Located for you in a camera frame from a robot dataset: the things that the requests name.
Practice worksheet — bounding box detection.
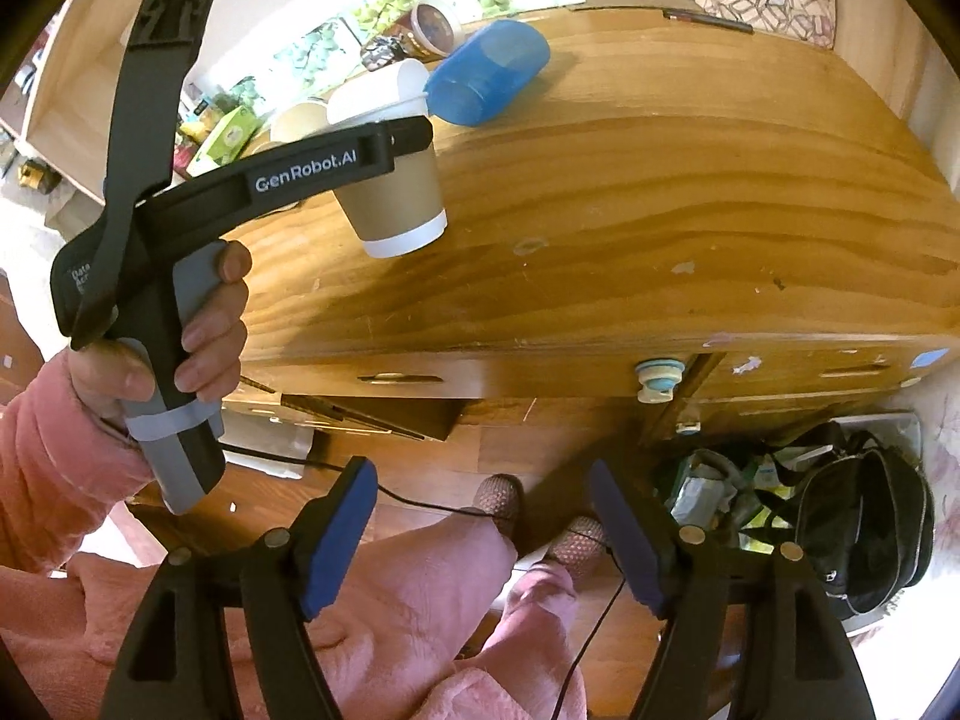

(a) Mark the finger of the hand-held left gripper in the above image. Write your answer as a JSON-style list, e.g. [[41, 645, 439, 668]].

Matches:
[[388, 115, 437, 163]]

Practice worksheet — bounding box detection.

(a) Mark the blue plastic cup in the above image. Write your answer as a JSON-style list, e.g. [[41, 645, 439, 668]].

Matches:
[[424, 19, 552, 128]]

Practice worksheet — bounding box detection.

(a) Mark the green grape picture strip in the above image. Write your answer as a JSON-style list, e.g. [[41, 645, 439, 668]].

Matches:
[[225, 0, 586, 102]]

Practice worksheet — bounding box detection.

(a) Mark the pink knitted slipper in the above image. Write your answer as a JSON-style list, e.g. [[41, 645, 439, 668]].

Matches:
[[472, 473, 526, 541], [543, 514, 610, 565]]

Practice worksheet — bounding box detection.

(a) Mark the person's left hand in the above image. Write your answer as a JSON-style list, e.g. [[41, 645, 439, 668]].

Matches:
[[67, 238, 253, 428]]

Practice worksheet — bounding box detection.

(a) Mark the green box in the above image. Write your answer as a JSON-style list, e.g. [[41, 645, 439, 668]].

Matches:
[[196, 105, 261, 167]]

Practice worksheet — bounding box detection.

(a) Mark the white tub brown inside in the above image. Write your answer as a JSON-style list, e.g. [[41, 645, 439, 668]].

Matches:
[[408, 0, 464, 61]]

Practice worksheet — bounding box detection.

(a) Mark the black backpack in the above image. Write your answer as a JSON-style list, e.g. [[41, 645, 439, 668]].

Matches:
[[793, 426, 936, 620]]

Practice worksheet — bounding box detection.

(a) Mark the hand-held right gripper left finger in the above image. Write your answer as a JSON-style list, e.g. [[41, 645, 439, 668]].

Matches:
[[97, 456, 379, 720]]

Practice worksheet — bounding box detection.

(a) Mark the black pen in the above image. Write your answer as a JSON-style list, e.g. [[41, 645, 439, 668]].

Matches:
[[663, 7, 755, 35]]

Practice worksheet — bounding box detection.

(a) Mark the person's left forearm pink sleeve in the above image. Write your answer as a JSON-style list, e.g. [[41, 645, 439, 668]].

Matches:
[[0, 356, 155, 571]]

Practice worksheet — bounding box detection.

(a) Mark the blue white round knob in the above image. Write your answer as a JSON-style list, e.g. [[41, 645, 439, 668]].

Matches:
[[634, 358, 685, 404]]

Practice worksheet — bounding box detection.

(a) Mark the bag of crumpled wrappers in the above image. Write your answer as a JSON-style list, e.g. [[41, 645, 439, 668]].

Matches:
[[651, 441, 805, 548]]

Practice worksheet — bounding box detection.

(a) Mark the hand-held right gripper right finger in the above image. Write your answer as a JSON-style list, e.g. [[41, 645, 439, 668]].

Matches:
[[588, 460, 875, 720]]

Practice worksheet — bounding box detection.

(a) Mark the person's pink trousered leg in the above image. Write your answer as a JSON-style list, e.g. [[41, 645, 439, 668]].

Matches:
[[450, 561, 587, 720], [67, 516, 520, 720]]

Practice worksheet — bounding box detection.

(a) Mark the light wooden shelf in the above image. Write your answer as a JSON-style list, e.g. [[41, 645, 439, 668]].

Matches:
[[21, 0, 155, 207]]

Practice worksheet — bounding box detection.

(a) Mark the wooden desk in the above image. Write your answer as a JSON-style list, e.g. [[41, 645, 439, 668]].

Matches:
[[217, 0, 960, 466]]

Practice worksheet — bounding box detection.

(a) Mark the beige paper cup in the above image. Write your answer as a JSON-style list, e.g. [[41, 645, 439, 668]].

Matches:
[[268, 96, 332, 145]]

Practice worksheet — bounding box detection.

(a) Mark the brown paper cup white rim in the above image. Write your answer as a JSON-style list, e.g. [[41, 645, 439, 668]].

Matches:
[[326, 58, 449, 260]]

